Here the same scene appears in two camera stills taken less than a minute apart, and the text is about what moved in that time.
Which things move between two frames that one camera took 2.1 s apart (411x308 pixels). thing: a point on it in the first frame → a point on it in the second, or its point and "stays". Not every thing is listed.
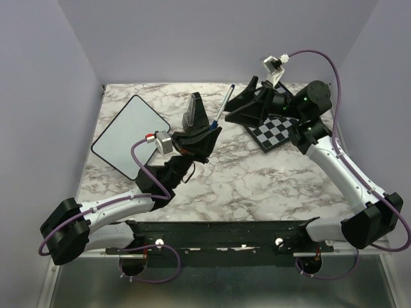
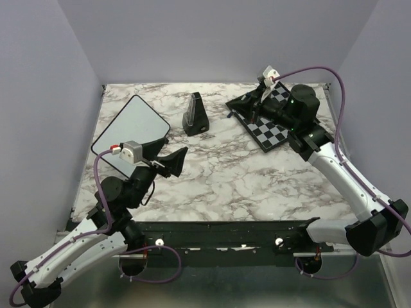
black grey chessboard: (273, 131) stays
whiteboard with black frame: (128, 129) stays
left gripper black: (189, 147) → (173, 162)
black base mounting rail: (225, 244) stays
